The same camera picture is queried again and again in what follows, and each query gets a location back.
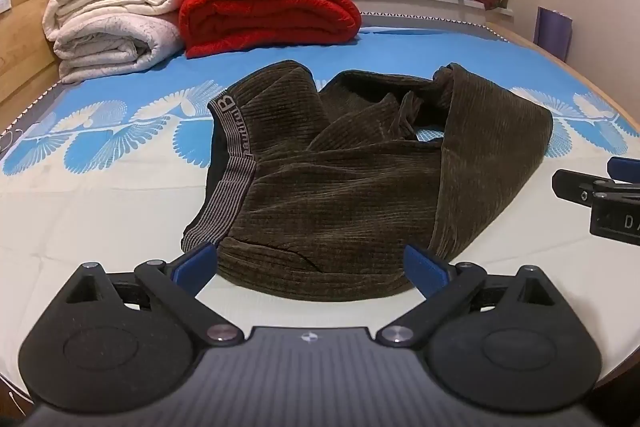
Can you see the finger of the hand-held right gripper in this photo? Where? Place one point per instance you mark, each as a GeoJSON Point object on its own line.
{"type": "Point", "coordinates": [572, 185]}
{"type": "Point", "coordinates": [625, 169]}

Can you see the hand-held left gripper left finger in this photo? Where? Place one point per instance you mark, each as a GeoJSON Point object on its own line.
{"type": "Point", "coordinates": [194, 266]}

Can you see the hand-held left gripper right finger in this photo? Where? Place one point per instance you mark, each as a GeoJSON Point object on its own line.
{"type": "Point", "coordinates": [425, 269]}

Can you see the blue patterned bed sheet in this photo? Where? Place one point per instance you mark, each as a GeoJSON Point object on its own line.
{"type": "Point", "coordinates": [100, 207]}

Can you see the purple box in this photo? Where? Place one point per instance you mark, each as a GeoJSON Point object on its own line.
{"type": "Point", "coordinates": [552, 32]}

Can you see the red folded blanket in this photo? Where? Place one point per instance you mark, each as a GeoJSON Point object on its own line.
{"type": "Point", "coordinates": [270, 12]}

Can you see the wooden headboard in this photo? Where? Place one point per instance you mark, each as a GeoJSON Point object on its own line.
{"type": "Point", "coordinates": [25, 47]}

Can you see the wooden bed frame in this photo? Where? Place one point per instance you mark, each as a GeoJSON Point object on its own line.
{"type": "Point", "coordinates": [575, 67]}

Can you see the white wall socket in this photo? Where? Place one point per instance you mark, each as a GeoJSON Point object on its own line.
{"type": "Point", "coordinates": [4, 2]}

